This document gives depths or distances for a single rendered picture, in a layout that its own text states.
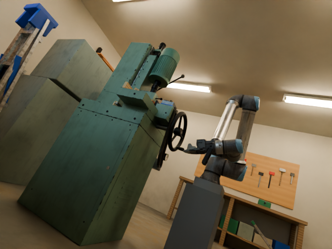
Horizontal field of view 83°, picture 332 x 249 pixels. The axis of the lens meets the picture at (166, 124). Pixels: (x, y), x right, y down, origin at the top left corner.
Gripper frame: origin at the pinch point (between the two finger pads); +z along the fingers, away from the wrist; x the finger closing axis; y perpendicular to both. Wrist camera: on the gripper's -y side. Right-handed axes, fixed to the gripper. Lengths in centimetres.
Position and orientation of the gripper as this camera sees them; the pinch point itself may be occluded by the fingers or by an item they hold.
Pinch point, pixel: (185, 151)
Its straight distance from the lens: 128.8
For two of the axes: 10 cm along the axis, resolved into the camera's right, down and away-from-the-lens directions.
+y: 0.4, -8.9, 4.5
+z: -9.6, 0.9, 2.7
